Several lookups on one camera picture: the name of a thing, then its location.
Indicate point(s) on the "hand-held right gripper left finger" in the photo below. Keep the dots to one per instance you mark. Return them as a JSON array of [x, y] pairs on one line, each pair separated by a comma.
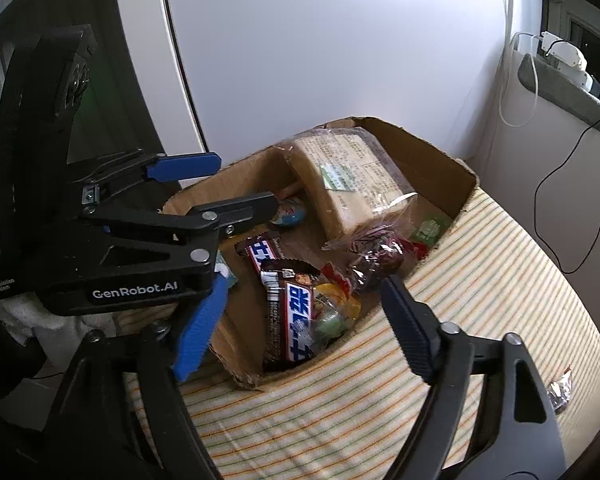
[[200, 330]]

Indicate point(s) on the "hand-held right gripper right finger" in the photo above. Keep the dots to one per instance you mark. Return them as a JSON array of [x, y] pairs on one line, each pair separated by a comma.
[[410, 330]]

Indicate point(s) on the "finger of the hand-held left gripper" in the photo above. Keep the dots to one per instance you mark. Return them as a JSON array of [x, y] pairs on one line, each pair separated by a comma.
[[185, 165], [245, 207]]

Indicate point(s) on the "blue egg-shaped candy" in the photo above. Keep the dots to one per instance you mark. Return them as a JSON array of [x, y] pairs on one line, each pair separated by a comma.
[[290, 215]]

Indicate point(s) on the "teal snack packet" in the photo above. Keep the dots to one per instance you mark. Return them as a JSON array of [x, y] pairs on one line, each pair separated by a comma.
[[225, 267]]

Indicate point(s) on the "clear bag of dark dates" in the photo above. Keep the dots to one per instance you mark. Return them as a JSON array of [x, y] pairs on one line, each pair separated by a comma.
[[380, 260]]

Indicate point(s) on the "yellow clear candy packet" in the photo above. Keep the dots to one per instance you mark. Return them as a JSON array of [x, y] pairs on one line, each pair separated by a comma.
[[337, 300]]

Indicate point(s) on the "green candy wrapper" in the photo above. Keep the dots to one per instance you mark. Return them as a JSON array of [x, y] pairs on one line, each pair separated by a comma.
[[330, 327]]

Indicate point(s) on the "red white candy wrapper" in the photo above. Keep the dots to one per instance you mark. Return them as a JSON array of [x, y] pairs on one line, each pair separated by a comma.
[[336, 277]]

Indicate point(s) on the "chocolate bar with blue label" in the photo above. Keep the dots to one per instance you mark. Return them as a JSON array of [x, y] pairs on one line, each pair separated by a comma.
[[292, 320]]

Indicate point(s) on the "brown cardboard box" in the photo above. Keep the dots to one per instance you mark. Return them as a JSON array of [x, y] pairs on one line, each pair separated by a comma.
[[420, 150]]

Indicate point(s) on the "striped bed sheet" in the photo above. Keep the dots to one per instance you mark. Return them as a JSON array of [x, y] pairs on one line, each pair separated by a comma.
[[480, 310]]

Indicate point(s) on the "bagged bread loaf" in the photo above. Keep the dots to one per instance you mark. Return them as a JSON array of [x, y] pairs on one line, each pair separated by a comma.
[[350, 180]]

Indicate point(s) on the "silver candy wrapper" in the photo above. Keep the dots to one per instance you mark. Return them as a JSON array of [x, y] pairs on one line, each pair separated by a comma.
[[560, 390]]

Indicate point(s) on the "white power strip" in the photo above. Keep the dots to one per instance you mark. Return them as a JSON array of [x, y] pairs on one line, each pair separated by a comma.
[[562, 52]]

